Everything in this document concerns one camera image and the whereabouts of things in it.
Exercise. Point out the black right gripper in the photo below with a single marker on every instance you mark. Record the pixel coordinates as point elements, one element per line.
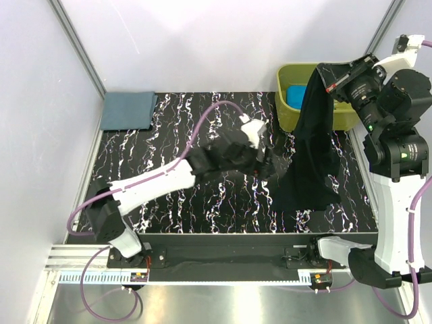
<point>341,76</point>

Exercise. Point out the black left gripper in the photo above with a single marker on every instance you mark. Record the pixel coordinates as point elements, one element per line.
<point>262,161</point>

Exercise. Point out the black t shirt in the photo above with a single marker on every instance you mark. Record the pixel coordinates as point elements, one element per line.
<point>303,185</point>

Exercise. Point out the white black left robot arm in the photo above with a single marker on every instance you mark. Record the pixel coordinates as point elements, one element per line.
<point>112,201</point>

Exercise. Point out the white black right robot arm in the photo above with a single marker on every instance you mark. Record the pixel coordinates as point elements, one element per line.
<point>389,96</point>

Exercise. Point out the blue t shirt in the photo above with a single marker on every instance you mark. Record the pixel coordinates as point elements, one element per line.
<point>295,95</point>

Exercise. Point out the olive green plastic tub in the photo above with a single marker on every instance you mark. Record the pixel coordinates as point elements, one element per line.
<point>292,79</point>

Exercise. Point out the folded grey t shirt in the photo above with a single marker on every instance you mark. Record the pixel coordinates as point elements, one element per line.
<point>128,111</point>

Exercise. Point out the right rear frame post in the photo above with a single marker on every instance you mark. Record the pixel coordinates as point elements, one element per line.
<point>386,22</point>

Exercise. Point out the frame post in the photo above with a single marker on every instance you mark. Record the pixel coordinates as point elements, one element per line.
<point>74,39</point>
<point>386,22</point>

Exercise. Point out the white slotted cable duct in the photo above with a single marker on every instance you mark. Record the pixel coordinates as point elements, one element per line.
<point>128,278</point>

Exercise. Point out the silver aluminium frame rail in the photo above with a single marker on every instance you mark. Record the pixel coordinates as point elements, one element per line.
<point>71,256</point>

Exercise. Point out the left rear frame post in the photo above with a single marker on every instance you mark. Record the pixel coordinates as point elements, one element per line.
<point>74,39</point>

